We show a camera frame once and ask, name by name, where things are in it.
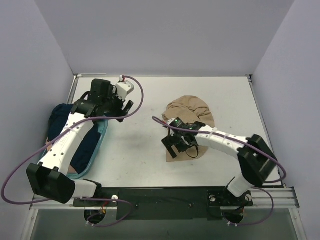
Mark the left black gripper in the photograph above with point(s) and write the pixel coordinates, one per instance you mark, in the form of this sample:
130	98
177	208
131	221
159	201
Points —
121	110

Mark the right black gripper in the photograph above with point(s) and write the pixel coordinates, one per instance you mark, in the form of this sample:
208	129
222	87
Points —
171	144

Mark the beige t shirt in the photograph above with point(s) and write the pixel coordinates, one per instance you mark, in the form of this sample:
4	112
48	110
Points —
189	109

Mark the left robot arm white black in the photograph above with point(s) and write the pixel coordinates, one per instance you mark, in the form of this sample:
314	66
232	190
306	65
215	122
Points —
49	177

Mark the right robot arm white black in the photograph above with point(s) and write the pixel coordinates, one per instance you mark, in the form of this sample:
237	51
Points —
255	158

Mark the navy blue t shirt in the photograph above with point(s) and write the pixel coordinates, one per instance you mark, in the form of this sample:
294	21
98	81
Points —
84	153

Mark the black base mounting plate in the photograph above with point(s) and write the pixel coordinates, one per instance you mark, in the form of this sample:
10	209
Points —
168	203

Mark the pink patterned t shirt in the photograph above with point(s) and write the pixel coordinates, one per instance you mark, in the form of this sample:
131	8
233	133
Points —
71	170

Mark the teal plastic basket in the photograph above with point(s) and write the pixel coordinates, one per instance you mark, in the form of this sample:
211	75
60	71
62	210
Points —
102	128

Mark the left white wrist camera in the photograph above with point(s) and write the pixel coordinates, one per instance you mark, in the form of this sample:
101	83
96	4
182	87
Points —
123	88

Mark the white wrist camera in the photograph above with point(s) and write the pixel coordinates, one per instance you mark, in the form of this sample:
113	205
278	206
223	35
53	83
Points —
123	88
175	124

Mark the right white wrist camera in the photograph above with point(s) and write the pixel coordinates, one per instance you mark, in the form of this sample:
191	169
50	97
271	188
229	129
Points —
175	124

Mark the aluminium frame rail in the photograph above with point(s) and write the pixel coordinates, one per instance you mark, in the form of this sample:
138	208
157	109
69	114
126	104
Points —
283	198

